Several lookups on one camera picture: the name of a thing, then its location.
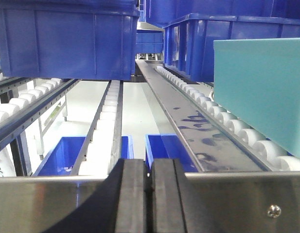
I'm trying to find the white roller track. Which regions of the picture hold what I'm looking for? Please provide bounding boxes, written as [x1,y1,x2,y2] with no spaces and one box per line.
[0,79,80,151]
[154,66,300,171]
[71,80,123,178]

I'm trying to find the white roller track left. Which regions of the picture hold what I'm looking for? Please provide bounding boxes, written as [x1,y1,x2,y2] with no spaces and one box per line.
[0,79,80,151]

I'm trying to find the stainless steel shelf front rail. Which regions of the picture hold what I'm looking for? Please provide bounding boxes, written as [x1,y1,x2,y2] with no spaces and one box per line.
[0,172,300,233]

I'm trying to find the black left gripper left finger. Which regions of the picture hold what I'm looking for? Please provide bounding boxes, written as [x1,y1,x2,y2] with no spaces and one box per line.
[46,159,146,233]

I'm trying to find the large blue bin upper left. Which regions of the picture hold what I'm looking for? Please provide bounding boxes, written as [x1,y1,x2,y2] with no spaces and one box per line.
[0,0,140,80]

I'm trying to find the white roller track centre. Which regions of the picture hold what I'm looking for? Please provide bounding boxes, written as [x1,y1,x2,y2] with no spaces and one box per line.
[71,80,123,178]

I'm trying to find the grey metal divider rail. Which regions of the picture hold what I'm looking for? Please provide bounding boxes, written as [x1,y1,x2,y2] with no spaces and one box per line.
[136,60,270,172]

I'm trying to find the light teal plastic bin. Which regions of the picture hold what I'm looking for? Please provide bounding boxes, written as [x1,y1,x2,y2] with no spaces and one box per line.
[213,38,300,158]

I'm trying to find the blue bin upper right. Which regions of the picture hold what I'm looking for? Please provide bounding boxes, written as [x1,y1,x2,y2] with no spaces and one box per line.
[164,13,300,82]

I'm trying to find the white roller track right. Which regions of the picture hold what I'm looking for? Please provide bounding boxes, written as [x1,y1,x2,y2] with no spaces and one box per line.
[154,66,300,171]

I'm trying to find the distant blue bin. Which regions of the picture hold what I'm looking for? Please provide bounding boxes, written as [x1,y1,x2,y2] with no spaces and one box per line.
[136,32,163,53]

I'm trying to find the blue bin lower left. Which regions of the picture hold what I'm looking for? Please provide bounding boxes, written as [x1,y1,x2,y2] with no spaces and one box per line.
[33,135,135,177]

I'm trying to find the blue bin lower right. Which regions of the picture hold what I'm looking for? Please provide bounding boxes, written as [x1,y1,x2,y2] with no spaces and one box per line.
[145,134,198,172]

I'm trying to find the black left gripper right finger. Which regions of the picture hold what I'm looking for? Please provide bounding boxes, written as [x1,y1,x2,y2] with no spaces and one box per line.
[151,159,187,233]

